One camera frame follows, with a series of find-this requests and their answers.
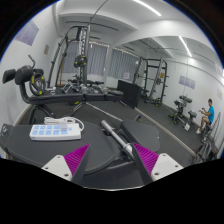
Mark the black power rack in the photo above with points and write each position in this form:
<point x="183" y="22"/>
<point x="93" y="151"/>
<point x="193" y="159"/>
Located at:
<point x="160" y="78"/>

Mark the black weight bench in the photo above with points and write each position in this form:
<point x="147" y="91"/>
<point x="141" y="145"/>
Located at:
<point x="22" y="78"/>

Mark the white charger plug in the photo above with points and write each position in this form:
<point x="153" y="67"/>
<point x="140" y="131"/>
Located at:
<point x="63" y="126"/>

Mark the black padded bench seat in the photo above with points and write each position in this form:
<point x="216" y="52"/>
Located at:
<point x="16" y="142"/>

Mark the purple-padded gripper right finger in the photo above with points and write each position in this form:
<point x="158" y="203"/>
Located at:
<point x="153" y="166"/>

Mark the white power strip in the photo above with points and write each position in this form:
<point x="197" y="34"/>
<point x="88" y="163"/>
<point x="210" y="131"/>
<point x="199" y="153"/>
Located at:
<point x="55" y="132"/>

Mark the cable machine frame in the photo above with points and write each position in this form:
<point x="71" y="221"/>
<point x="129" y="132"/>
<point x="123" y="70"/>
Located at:
<point x="91" y="56"/>

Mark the black exercise machine right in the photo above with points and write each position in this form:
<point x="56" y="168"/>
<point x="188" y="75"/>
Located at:
<point x="178" y="116"/>

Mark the black yellow weight plate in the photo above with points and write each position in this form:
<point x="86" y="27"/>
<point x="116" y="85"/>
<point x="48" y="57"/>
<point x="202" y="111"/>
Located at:
<point x="37" y="84"/>

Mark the wall poster upper left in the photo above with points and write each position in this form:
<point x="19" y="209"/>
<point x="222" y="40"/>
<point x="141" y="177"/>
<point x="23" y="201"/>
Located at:
<point x="28" y="33"/>

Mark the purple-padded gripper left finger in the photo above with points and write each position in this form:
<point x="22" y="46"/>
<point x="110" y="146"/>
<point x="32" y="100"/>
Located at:
<point x="70" y="167"/>

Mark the person in blue shirt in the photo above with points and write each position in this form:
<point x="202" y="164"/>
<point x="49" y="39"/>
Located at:
<point x="207" y="116"/>

